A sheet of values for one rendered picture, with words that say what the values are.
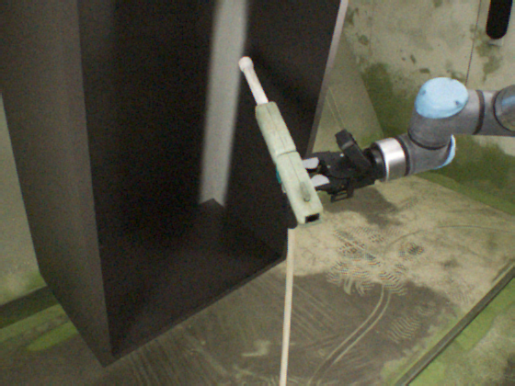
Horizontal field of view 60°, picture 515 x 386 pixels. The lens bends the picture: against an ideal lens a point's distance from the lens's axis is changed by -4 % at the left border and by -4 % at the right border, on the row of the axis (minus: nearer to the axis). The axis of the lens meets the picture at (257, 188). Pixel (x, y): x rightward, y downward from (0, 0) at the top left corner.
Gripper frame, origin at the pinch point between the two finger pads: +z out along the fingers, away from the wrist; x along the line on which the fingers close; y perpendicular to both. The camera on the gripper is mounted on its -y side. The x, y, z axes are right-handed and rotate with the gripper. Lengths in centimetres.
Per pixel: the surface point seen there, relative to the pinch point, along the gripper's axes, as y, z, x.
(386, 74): 109, -111, 138
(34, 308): 87, 89, 36
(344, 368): 86, -15, -19
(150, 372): 83, 48, -2
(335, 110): 119, -74, 128
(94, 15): -22, 30, 38
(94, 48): -16, 32, 36
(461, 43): 72, -134, 110
